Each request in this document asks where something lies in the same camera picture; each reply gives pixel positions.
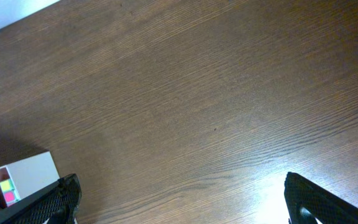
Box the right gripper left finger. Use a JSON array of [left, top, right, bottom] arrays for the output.
[[0, 174, 82, 224]]

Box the multicolour puzzle cube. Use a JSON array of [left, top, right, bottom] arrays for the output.
[[0, 179, 21, 207]]

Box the white cardboard box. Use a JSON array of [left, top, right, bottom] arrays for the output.
[[0, 152, 59, 200]]

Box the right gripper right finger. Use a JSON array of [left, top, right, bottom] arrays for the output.
[[284, 172, 358, 224]]

